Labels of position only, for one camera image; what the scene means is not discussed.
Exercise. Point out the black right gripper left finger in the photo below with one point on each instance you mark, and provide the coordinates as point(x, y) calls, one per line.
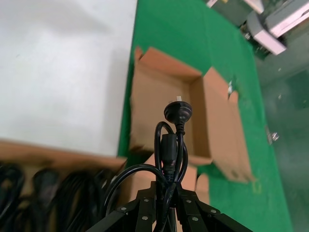
point(140, 212)

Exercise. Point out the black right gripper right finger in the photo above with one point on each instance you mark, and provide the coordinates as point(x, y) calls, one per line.
point(195, 215)

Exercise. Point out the cardboard box with round-holed flap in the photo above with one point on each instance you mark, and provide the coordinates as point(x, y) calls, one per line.
point(157, 91)

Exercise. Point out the small metal table clamp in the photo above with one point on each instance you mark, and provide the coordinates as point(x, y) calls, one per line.
point(274, 137)

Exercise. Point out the green table cloth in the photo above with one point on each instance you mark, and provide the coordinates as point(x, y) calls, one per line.
point(169, 24)

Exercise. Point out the grey background machine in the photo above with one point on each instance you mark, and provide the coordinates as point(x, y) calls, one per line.
point(265, 29)

